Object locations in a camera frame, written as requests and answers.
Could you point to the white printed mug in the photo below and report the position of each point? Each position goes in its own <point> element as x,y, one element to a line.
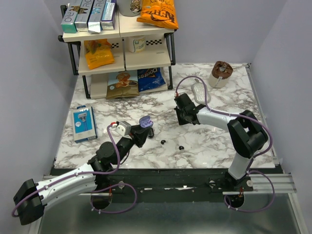
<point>136,44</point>

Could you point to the blue razor package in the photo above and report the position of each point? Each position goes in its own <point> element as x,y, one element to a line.
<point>84,125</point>

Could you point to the lavender earbud charging case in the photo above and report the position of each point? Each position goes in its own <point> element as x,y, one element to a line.
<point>146,122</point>

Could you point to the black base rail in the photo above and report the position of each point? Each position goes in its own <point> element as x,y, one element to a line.
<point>172,185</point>

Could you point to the purple blue toothpaste box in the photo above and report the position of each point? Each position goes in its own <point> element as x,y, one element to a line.
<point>108,18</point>

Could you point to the blue doritos bag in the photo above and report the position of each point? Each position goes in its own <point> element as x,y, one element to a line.
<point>149,79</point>

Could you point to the silver blue toothpaste box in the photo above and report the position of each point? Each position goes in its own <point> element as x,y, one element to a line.
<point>94,25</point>

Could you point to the teal toothpaste box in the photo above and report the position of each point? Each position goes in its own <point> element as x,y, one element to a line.
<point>68,21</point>

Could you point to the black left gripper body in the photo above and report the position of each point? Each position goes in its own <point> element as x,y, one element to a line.
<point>136,141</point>

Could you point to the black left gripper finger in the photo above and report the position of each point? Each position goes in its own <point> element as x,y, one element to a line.
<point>144,136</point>
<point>135,128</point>

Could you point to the orange kettle chips bag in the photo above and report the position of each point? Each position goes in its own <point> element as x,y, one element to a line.
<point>160,13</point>

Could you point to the brown paper cup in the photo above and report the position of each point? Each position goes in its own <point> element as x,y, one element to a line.
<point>220,74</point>

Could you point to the orange snack bag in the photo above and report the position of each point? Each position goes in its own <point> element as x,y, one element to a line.
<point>98,53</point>

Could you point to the tan chips bag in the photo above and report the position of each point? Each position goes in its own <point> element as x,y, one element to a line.
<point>122,85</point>

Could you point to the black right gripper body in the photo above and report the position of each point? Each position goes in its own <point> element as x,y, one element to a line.
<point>181,115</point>

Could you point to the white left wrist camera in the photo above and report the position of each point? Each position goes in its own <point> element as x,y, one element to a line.
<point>123,128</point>

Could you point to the beige tiered shelf rack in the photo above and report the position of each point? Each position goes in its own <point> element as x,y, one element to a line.
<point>159,52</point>

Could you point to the grey cartoon mug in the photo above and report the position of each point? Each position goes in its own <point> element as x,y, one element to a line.
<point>129,8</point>

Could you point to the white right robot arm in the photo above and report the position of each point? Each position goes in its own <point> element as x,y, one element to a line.
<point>247,134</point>

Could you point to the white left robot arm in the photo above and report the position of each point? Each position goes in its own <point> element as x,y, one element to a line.
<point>33,198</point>

